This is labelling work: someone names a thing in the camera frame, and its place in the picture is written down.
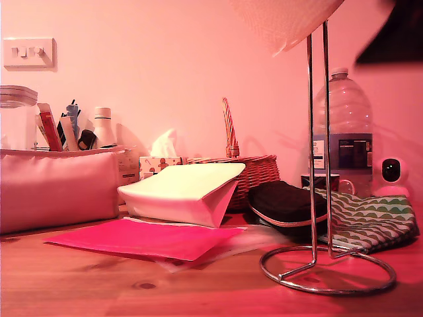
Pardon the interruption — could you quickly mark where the white paper towel roll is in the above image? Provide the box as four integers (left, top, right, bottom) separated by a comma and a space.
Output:
229, 0, 346, 57

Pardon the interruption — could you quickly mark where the metallic paper towel stand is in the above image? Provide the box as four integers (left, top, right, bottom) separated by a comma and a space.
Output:
259, 19, 397, 296

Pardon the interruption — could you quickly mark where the large clear water bottle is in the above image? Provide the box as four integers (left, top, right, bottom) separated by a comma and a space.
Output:
312, 67, 374, 199

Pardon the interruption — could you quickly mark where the dark patterned mug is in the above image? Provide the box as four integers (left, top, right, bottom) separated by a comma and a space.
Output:
299, 173, 355, 197

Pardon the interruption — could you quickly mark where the green wave pattern pouch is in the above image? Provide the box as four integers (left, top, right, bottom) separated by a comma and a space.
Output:
309, 188, 420, 255

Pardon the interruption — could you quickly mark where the black zipped pencil case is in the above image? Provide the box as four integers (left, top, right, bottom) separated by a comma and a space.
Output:
247, 180, 330, 237

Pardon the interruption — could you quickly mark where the white folded paper bag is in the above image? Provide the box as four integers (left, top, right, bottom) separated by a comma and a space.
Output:
117, 162, 247, 229

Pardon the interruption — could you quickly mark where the gingerbread print tissue box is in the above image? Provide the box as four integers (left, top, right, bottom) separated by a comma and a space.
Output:
139, 129, 184, 181

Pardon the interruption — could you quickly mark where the white labelled box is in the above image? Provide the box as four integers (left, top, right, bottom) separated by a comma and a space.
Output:
117, 147, 140, 186

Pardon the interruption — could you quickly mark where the white bottle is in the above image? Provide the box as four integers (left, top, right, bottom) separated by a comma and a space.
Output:
93, 107, 117, 149

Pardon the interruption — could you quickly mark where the pink plastic folder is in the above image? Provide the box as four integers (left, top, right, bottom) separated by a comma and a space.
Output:
42, 217, 245, 262

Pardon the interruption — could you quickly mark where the black round clip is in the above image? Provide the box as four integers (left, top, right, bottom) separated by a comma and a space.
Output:
78, 129, 98, 150

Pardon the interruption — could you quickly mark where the black and white carton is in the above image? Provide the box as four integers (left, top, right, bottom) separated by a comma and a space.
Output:
58, 114, 81, 152

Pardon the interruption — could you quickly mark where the red and white carton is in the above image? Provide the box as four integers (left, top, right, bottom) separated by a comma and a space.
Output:
36, 103, 64, 153

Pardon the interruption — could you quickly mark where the white padded organiser pouch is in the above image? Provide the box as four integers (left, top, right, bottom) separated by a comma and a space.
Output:
0, 145, 128, 236

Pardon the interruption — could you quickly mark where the glass jar with lid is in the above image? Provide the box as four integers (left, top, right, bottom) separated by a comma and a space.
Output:
0, 85, 39, 151

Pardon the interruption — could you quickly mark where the small white round camera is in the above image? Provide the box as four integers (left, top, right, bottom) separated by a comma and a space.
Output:
370, 157, 412, 199

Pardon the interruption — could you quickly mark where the wicker basket with handle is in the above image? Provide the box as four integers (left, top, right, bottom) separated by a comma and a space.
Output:
186, 98, 279, 212

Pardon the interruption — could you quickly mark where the white wall light switch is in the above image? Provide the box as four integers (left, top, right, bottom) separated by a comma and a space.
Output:
3, 37, 58, 73

